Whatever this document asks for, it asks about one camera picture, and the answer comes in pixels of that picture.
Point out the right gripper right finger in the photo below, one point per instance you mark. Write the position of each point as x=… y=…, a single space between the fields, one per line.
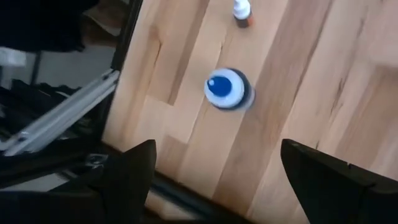
x=342 y=193

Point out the grey aluminium bar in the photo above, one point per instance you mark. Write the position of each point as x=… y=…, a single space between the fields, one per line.
x=62 y=112

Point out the large blue food coloring bottle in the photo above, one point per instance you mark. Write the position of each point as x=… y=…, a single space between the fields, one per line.
x=220 y=86

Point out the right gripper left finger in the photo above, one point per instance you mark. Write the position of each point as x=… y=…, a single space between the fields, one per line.
x=118 y=186

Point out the small dark food coloring bottle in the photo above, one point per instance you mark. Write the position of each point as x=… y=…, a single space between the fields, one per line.
x=242 y=9

